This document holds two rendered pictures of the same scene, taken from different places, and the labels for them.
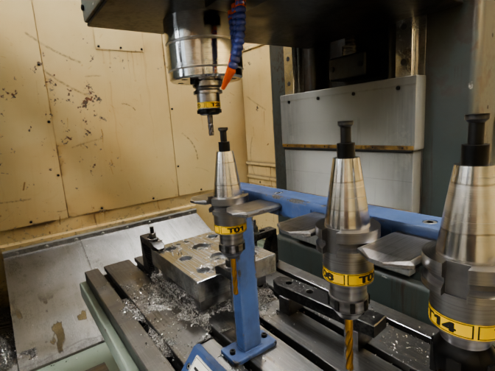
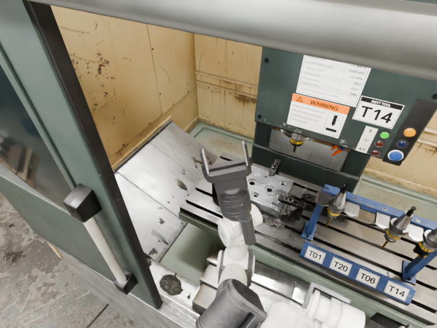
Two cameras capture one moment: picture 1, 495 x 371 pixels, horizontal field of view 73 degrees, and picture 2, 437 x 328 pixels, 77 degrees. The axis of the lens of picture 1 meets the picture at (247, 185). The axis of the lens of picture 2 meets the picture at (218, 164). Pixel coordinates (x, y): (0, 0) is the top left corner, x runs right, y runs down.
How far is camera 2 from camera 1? 1.07 m
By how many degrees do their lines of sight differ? 40
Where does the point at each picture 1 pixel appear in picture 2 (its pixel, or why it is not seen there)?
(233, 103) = not seen: hidden behind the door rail
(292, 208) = (366, 207)
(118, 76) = (116, 34)
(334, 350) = (336, 222)
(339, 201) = (404, 224)
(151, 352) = (274, 245)
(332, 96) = not seen: hidden behind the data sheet
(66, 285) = (136, 206)
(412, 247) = (419, 232)
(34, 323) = (141, 235)
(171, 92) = (151, 34)
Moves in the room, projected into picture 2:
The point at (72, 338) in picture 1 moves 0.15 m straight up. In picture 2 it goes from (167, 235) to (164, 220)
